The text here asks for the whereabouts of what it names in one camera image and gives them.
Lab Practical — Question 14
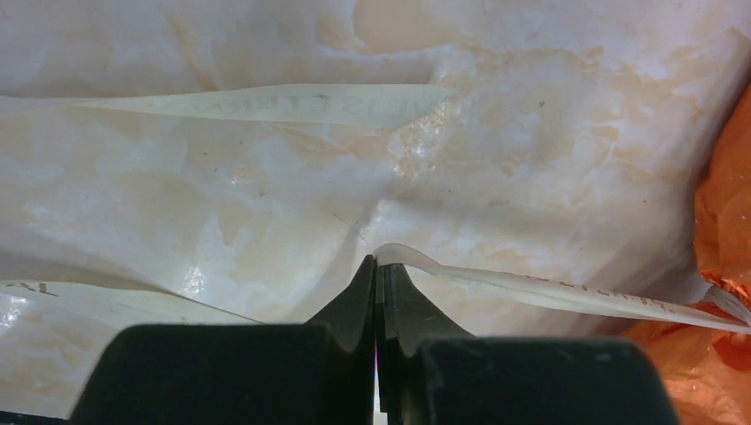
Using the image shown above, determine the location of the orange yellow wrapping paper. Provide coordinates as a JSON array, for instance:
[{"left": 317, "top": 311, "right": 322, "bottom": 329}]
[{"left": 624, "top": 90, "right": 750, "bottom": 424}]

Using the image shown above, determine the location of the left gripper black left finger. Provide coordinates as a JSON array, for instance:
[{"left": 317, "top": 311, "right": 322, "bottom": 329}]
[{"left": 70, "top": 256, "right": 376, "bottom": 424}]

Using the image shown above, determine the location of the cream printed ribbon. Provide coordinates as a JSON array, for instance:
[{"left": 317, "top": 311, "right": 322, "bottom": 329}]
[{"left": 1, "top": 84, "right": 750, "bottom": 334}]

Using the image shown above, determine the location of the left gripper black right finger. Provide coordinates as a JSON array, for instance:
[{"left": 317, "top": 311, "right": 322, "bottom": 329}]
[{"left": 375, "top": 264, "right": 678, "bottom": 424}]

